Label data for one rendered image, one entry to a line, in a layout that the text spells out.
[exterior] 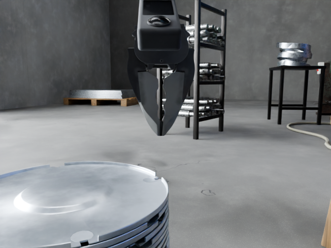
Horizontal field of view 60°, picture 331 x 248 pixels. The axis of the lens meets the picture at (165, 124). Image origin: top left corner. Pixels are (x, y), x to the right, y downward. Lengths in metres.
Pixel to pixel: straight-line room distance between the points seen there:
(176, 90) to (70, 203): 0.20
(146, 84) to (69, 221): 0.19
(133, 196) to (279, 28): 6.52
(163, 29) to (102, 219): 0.22
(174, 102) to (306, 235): 0.60
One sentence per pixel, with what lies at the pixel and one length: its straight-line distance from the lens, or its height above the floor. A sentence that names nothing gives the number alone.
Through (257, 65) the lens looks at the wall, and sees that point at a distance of 6.71.
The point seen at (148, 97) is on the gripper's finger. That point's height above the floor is 0.38.
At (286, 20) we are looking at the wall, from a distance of 6.85.
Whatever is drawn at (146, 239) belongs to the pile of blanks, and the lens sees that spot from 0.35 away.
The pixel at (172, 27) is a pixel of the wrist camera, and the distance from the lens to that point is 0.31.
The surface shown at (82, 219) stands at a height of 0.24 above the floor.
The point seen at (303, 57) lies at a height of 0.63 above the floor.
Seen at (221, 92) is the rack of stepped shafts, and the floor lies 0.32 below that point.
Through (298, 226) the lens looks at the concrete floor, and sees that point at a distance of 0.93.
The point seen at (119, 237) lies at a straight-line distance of 0.32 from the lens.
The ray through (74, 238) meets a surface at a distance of 0.32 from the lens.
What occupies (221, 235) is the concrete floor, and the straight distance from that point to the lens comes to 0.82.
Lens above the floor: 0.40
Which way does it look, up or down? 8 degrees down
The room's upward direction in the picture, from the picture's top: straight up
